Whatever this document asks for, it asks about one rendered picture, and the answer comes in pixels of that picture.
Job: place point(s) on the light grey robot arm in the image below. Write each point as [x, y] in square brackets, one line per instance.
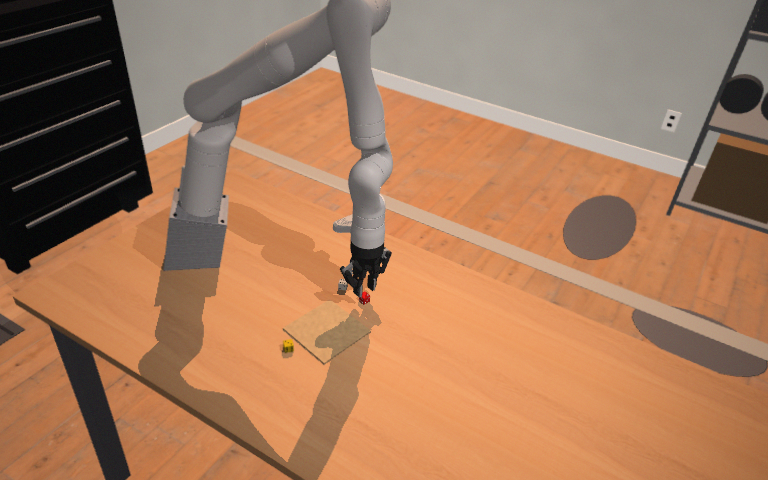
[345, 26]

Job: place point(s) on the tan flat mat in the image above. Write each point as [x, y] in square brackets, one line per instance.
[326, 331]

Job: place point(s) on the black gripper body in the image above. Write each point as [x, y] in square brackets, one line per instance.
[359, 254]

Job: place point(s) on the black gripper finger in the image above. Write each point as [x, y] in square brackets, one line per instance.
[353, 281]
[377, 269]

